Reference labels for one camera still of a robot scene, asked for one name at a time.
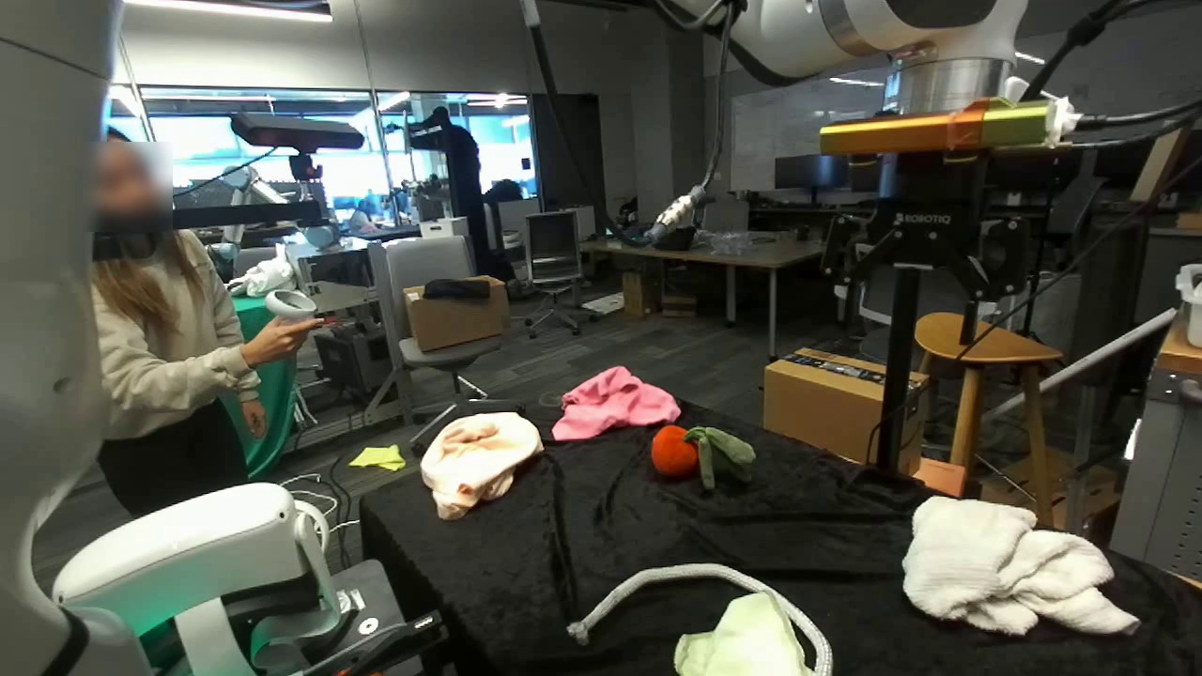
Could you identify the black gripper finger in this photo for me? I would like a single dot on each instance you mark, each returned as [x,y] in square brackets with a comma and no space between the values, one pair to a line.
[985,270]
[890,270]

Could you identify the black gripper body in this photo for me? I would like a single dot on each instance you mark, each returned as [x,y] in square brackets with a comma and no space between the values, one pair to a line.
[941,201]

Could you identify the white towel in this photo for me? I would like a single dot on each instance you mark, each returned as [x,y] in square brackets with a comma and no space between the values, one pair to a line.
[988,566]

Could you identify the pink t-shirt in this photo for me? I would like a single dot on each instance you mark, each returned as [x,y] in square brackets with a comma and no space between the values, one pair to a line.
[614,405]

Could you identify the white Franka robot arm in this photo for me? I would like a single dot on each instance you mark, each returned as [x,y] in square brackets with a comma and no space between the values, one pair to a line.
[188,551]

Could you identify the wooden stool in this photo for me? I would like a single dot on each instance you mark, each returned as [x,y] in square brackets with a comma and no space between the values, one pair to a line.
[981,341]

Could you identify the black vertical pole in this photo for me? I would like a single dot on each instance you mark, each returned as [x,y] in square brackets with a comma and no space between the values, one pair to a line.
[898,376]

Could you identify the black computer monitor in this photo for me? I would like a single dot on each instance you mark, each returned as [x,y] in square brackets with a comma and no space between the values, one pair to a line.
[799,175]

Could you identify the silver metal pole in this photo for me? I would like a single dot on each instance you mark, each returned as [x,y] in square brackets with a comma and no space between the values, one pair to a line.
[1104,356]

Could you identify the cardboard box with black tape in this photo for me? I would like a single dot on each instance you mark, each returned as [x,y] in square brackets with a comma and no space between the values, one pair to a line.
[819,409]

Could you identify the workbench with wooden top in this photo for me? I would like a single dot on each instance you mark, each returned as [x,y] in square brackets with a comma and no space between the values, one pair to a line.
[1159,475]

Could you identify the grey office chair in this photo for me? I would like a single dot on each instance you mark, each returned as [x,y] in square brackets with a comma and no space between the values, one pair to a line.
[559,245]

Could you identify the pale yellow-green towel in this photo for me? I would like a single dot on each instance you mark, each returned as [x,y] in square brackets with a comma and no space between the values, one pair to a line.
[746,640]

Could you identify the person in dark clothes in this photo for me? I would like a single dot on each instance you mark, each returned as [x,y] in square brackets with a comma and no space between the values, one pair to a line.
[464,188]

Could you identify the small cardboard box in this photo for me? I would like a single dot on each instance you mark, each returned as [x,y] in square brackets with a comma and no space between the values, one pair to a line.
[458,321]

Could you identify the cream peach t-shirt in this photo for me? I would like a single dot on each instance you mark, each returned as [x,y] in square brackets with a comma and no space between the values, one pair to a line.
[474,458]

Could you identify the light grey swivel chair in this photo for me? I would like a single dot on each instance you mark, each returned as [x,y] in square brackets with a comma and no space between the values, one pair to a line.
[400,270]

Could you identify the yellow cloth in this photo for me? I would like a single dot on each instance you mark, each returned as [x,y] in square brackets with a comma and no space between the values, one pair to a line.
[381,461]

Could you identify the white handheld controller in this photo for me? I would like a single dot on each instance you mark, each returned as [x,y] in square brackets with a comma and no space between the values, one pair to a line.
[290,301]

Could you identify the green cloth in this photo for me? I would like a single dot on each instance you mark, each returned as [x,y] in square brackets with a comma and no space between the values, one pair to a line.
[279,399]

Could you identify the person in beige sweater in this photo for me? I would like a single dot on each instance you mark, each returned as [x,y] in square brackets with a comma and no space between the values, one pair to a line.
[151,364]

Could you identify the black stereo camera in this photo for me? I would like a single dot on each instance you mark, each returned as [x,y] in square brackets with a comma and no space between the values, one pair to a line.
[296,132]

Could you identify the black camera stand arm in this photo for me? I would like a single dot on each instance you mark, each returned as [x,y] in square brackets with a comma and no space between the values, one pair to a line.
[249,215]

